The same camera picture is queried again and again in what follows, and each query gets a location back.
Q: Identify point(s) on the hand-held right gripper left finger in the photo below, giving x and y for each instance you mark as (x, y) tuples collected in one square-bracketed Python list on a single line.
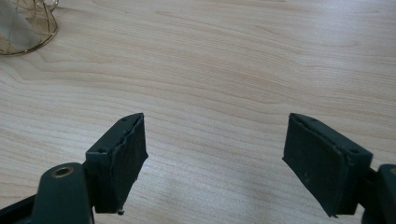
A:
[(120, 174)]

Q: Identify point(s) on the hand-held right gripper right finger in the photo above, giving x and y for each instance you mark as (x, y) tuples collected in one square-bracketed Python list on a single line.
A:
[(323, 168)]

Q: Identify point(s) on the amber glass cup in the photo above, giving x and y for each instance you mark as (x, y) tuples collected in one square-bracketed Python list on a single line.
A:
[(43, 34)]

